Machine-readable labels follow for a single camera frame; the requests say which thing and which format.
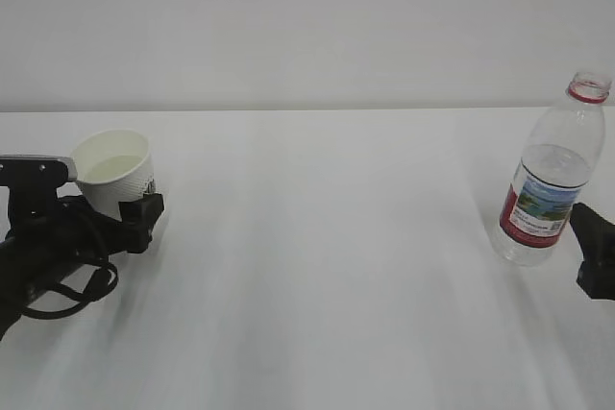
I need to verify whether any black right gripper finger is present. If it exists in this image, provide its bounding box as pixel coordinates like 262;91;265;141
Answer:
569;203;615;301

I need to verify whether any white paper cup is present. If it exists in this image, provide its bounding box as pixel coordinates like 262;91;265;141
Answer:
71;130;157;221

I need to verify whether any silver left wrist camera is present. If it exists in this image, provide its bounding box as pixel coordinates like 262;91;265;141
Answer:
1;155;78;189

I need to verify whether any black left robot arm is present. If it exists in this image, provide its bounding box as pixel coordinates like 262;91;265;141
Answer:
1;193;164;334

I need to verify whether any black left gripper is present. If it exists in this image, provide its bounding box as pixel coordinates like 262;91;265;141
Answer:
1;188;164;295

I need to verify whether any clear water bottle red label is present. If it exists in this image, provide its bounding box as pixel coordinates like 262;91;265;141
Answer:
490;71;612;266

